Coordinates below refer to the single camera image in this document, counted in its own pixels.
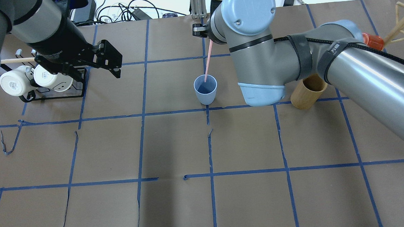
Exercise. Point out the aluminium frame post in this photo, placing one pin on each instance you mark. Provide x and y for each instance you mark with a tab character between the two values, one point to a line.
198	9

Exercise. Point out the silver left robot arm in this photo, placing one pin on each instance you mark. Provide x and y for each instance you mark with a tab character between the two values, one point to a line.
30	21

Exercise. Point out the black power adapter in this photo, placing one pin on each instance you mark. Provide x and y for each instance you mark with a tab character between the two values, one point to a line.
83	12

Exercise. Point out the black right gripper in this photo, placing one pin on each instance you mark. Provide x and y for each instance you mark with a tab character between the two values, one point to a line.
198	30

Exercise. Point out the pink chopstick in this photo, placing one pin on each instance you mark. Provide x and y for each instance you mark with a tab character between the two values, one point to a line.
208	59

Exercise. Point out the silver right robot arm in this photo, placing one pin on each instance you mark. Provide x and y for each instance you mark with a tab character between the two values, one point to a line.
335	51

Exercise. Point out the light blue plastic cup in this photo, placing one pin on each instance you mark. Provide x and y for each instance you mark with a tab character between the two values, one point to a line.
205	90

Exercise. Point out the black wire mug rack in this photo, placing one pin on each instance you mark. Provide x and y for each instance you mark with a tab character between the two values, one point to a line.
41	93

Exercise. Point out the wooden rack handle rod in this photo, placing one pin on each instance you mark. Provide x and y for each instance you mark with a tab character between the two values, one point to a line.
17	60

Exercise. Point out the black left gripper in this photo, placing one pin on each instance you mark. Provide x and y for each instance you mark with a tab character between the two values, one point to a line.
63	40

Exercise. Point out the bamboo chopstick holder cup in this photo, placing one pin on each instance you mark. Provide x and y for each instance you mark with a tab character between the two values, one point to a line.
307	92

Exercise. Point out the white ceramic mug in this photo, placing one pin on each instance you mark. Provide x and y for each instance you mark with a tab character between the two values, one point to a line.
57	82
17	82

